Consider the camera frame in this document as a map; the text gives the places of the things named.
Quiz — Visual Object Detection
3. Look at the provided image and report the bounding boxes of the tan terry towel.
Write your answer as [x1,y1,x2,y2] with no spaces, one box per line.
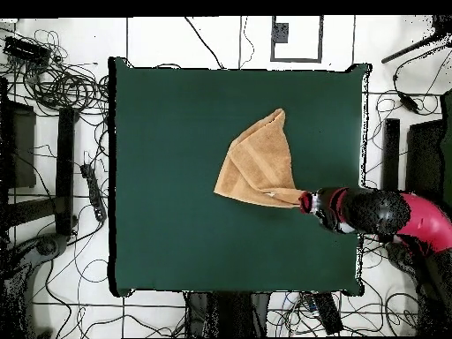
[213,108,309,209]

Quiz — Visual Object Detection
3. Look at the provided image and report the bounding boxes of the dark flat panel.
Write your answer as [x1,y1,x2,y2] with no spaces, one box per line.
[0,100,37,190]
[404,119,446,199]

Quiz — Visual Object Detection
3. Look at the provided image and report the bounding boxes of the black rectangular box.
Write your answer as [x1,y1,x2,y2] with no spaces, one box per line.
[312,291,344,335]

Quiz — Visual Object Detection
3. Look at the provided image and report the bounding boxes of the dark curved stand base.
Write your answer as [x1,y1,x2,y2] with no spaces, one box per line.
[0,232,70,338]
[384,241,428,283]

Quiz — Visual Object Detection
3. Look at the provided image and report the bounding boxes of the dark green table cloth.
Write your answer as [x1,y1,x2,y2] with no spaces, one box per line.
[107,56,373,298]

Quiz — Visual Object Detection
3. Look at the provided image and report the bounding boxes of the black rod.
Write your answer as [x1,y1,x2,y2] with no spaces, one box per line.
[380,31,452,64]

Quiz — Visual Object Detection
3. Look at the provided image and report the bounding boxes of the black power strip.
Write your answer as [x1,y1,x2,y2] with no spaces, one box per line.
[79,162,108,222]

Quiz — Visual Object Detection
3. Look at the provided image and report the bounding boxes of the black horizontal beam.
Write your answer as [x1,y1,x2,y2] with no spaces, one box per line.
[0,196,59,228]

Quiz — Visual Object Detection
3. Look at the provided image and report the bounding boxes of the black adapter box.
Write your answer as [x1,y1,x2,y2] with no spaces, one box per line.
[3,35,52,66]

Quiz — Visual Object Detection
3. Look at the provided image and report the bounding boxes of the black upright post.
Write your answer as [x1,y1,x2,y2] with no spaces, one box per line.
[55,107,77,237]
[381,117,401,192]

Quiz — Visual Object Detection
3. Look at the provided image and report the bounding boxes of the black cable tangle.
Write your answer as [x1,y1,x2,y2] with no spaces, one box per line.
[0,28,110,117]
[267,282,419,336]

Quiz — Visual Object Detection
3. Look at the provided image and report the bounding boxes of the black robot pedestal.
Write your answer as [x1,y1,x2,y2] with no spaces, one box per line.
[185,290,271,338]

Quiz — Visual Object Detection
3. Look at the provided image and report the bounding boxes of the black cable with inline adapter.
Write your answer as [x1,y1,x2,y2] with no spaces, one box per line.
[392,45,442,116]

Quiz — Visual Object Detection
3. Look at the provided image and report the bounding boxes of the grey square floor frame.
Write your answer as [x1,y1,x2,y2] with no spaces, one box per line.
[270,15,324,64]

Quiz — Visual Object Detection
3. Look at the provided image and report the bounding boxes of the long black cable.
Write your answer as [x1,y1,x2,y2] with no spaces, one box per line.
[184,16,226,71]

